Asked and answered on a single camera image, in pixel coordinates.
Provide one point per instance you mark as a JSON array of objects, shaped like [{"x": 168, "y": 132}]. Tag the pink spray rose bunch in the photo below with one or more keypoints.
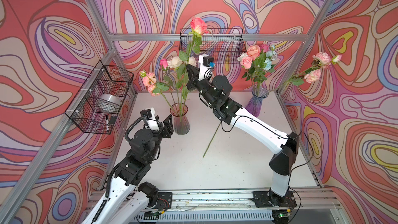
[{"x": 154, "y": 87}]

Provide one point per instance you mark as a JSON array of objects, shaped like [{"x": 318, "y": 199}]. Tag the purple blue glass vase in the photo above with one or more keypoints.
[{"x": 255, "y": 103}]

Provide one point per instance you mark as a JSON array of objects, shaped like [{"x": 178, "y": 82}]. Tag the black wire basket back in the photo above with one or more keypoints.
[{"x": 225, "y": 45}]

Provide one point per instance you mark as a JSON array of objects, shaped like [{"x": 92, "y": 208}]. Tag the red pink rose stem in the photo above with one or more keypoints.
[{"x": 198, "y": 29}]

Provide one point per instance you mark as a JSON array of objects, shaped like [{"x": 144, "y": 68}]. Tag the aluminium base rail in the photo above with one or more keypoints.
[{"x": 303, "y": 205}]

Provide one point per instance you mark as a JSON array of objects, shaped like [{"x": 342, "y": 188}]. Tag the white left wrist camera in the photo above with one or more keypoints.
[{"x": 150, "y": 119}]

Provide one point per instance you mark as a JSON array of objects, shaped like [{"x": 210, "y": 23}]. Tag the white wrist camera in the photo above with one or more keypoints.
[
  {"x": 150, "y": 119},
  {"x": 205, "y": 65}
]

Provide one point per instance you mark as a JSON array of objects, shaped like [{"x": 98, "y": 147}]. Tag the salmon pink rose stem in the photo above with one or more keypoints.
[{"x": 254, "y": 52}]

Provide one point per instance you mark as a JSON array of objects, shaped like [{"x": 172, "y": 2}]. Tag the pale cream rose stem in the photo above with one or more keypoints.
[{"x": 212, "y": 138}]

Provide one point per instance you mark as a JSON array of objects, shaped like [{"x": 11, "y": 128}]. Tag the red rimmed glass vase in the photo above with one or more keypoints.
[{"x": 181, "y": 124}]

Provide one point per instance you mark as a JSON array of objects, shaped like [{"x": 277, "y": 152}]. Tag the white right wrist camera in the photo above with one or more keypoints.
[{"x": 205, "y": 65}]

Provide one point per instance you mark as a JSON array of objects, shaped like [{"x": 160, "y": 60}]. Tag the pale pink rose bunch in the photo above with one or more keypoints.
[{"x": 321, "y": 61}]

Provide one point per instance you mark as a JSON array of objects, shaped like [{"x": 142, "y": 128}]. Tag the black wire basket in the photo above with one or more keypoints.
[
  {"x": 225, "y": 45},
  {"x": 89, "y": 112}
]

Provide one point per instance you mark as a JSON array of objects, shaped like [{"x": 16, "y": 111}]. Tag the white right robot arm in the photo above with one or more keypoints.
[{"x": 284, "y": 146}]

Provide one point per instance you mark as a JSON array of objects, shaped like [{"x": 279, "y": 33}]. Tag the light pink rose stem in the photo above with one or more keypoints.
[{"x": 247, "y": 63}]

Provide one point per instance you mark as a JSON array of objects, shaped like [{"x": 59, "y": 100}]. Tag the magenta rose stem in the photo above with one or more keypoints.
[{"x": 166, "y": 81}]

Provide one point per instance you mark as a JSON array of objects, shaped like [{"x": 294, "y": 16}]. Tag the cream peach rose stem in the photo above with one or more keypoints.
[{"x": 174, "y": 62}]

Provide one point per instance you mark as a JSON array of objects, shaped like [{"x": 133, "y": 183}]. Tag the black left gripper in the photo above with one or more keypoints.
[{"x": 167, "y": 129}]

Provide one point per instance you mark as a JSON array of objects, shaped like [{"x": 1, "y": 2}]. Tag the hot pink rose stem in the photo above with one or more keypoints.
[{"x": 265, "y": 48}]

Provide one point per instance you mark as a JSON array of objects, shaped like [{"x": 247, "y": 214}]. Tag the black wire basket left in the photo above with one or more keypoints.
[{"x": 89, "y": 112}]

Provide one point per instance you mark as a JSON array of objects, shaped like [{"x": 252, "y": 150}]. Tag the white rose stem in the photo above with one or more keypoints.
[{"x": 192, "y": 60}]

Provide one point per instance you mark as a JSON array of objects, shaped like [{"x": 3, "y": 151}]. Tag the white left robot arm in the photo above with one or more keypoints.
[{"x": 130, "y": 168}]

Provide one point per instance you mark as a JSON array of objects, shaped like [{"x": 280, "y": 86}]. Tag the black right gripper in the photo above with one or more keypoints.
[{"x": 193, "y": 80}]

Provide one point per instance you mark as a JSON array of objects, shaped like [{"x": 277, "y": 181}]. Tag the silver tape roll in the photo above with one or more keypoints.
[{"x": 111, "y": 98}]

